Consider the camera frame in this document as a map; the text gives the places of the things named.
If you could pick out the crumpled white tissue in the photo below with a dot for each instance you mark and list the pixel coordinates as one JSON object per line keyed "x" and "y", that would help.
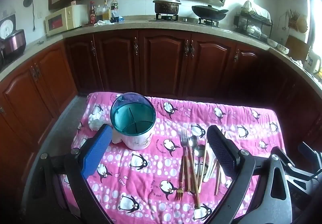
{"x": 96, "y": 119}

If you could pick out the wooden lower cabinets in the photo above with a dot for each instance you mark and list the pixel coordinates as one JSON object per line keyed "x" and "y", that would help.
{"x": 163, "y": 63}

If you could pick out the black dish rack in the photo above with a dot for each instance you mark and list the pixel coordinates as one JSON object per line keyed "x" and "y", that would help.
{"x": 252, "y": 23}

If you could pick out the gas stove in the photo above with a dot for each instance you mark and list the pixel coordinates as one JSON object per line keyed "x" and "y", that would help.
{"x": 176, "y": 19}

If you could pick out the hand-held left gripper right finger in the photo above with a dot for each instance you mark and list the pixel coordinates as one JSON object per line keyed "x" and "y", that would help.
{"x": 222, "y": 149}

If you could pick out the wall chopstick basket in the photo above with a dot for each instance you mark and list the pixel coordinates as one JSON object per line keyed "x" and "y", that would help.
{"x": 299, "y": 23}

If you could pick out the grey stone countertop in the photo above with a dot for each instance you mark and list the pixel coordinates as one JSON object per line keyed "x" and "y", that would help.
{"x": 140, "y": 25}

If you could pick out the white rag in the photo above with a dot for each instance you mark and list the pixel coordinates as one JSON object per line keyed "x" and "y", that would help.
{"x": 102, "y": 23}

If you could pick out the small gold fork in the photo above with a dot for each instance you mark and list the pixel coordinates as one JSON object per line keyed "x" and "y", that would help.
{"x": 179, "y": 192}

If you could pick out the pink penguin printed blanket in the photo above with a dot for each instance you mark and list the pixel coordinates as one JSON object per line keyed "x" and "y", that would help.
{"x": 151, "y": 176}

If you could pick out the white flowered bowl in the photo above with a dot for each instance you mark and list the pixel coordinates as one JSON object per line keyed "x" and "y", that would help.
{"x": 283, "y": 49}

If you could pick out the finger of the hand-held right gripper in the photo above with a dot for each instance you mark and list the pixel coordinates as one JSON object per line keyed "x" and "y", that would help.
{"x": 306, "y": 150}

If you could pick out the dark soy sauce bottle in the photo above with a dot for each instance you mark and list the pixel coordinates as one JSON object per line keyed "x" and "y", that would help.
{"x": 99, "y": 15}

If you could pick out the dark lidded cooking pot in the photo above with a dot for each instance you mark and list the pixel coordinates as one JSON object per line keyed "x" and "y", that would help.
{"x": 167, "y": 7}

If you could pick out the wooden cutting board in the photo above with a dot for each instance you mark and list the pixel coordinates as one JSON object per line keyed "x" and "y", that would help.
{"x": 298, "y": 46}

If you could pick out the red label sauce bottle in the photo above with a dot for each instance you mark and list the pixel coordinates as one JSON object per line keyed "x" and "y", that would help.
{"x": 92, "y": 14}

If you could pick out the round black wall device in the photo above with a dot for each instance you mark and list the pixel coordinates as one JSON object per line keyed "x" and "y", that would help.
{"x": 27, "y": 1}

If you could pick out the teal lidded utensil holder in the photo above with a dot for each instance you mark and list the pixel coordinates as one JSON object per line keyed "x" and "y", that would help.
{"x": 135, "y": 138}

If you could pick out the small cooking oil bottle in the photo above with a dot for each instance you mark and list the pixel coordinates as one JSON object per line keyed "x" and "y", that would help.
{"x": 106, "y": 11}

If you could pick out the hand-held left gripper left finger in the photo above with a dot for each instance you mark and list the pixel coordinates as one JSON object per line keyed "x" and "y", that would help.
{"x": 96, "y": 153}

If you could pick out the white electric kettle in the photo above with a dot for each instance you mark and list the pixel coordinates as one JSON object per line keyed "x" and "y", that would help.
{"x": 313, "y": 62}

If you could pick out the cream microwave oven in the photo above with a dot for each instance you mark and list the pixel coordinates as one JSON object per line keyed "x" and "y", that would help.
{"x": 65, "y": 19}

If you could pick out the black wok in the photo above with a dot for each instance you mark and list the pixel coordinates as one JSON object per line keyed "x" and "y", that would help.
{"x": 208, "y": 12}

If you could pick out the yellow cap oil bottle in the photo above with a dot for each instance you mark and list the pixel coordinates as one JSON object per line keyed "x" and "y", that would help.
{"x": 114, "y": 9}

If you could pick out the white spoon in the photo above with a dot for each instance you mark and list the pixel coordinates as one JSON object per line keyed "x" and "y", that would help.
{"x": 210, "y": 168}

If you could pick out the purple rice cooker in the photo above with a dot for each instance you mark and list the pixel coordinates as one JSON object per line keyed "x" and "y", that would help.
{"x": 15, "y": 43}

